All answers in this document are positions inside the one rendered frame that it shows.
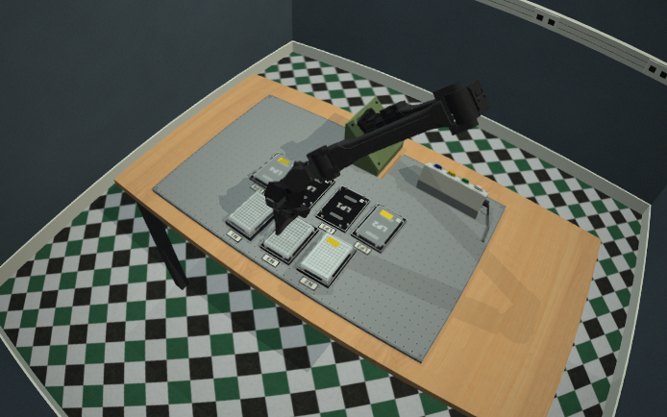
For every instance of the grey button panel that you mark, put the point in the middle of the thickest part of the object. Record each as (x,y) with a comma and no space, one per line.
(449,188)

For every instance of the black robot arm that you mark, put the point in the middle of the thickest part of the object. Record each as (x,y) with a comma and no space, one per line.
(325,163)

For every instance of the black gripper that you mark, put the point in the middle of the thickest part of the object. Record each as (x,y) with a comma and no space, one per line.
(288,214)

